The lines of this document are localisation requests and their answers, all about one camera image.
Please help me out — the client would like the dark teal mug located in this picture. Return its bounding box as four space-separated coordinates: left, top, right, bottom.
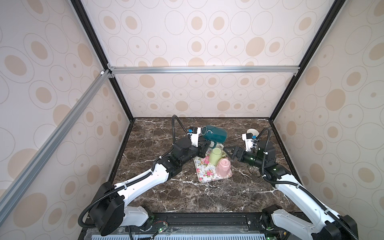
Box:
201 125 228 149

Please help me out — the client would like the grey mug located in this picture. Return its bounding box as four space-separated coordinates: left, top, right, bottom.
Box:
247 129 259 137

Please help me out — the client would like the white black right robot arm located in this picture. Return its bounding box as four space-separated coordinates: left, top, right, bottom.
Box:
224 144 359 240

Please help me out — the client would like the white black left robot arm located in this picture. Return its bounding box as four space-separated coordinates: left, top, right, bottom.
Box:
78 137 211 236

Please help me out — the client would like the white mug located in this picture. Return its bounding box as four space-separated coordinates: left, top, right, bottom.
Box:
216 144 224 150

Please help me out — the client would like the light green mug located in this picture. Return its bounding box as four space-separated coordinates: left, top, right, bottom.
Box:
209 148 226 166

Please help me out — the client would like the pink mug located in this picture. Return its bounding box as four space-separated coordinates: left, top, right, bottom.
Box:
216 158 231 178

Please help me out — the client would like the floral rectangular tray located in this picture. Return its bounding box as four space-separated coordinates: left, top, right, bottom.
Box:
194 150 233 183

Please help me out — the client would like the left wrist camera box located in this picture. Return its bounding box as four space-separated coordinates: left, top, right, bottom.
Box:
188 127 201 148

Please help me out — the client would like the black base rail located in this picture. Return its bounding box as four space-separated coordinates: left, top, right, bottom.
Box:
79 213 297 240

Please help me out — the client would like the horizontal aluminium rail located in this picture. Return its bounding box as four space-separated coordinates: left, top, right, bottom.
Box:
110 66 300 75

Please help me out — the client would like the left black frame post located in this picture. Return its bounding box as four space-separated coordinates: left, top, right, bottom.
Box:
70 0 134 121

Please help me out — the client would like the black frame post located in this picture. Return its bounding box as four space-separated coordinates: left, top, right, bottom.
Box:
70 0 134 121
269 0 347 124

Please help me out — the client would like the right black frame post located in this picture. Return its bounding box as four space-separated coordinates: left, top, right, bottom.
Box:
269 0 347 124

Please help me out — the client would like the slanted left aluminium rail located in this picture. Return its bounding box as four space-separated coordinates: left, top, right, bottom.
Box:
1 69 112 225

